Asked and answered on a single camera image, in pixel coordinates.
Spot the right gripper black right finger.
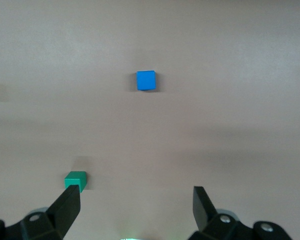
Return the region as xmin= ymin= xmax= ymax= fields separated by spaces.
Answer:
xmin=187 ymin=186 xmax=293 ymax=240

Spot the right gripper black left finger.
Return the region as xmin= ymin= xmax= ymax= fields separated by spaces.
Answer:
xmin=0 ymin=184 xmax=81 ymax=240

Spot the blue cube block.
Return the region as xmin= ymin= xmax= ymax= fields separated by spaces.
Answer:
xmin=135 ymin=70 xmax=157 ymax=92

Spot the green cube block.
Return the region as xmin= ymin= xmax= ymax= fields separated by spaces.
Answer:
xmin=64 ymin=170 xmax=87 ymax=194

